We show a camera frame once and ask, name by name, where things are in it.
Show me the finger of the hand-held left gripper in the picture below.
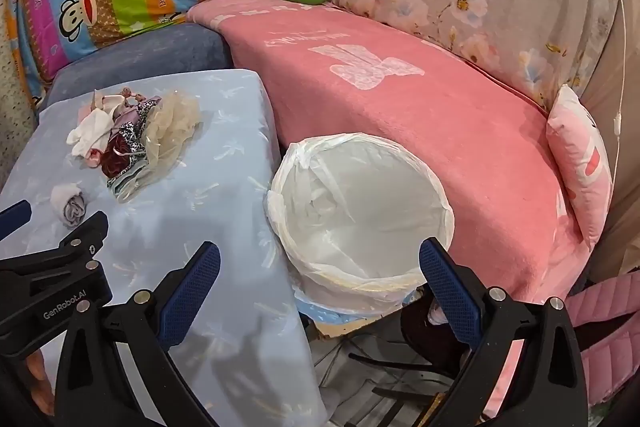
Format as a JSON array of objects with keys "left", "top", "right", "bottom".
[
  {"left": 0, "top": 199, "right": 33, "bottom": 242},
  {"left": 0, "top": 210, "right": 111, "bottom": 293}
]

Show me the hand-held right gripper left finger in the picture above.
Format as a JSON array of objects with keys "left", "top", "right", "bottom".
[{"left": 52, "top": 242, "right": 222, "bottom": 427}]

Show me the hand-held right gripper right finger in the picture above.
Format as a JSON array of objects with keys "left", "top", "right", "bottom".
[{"left": 418, "top": 237, "right": 589, "bottom": 427}]

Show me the grey white sock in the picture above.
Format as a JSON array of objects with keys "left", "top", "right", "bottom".
[{"left": 50, "top": 182, "right": 87, "bottom": 228}]

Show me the white lined trash bin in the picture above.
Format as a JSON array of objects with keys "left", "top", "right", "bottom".
[{"left": 265, "top": 132, "right": 456, "bottom": 324}]

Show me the person's left hand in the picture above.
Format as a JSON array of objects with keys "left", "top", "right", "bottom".
[{"left": 22, "top": 349, "right": 56, "bottom": 408}]

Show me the black plastic hanger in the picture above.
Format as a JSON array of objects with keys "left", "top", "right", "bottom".
[{"left": 347, "top": 347, "right": 456, "bottom": 405}]

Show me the pink quilted bag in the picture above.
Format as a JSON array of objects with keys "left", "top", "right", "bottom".
[{"left": 565, "top": 269, "right": 640, "bottom": 419}]

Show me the pink blanket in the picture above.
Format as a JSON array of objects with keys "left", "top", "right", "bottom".
[{"left": 187, "top": 0, "right": 597, "bottom": 414}]

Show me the pink pillow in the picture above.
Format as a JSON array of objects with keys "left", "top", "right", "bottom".
[{"left": 545, "top": 84, "right": 615, "bottom": 249}]

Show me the blue grey sofa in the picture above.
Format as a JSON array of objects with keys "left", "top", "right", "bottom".
[{"left": 35, "top": 24, "right": 236, "bottom": 118}]

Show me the white cable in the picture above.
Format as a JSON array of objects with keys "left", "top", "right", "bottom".
[{"left": 606, "top": 0, "right": 629, "bottom": 142}]

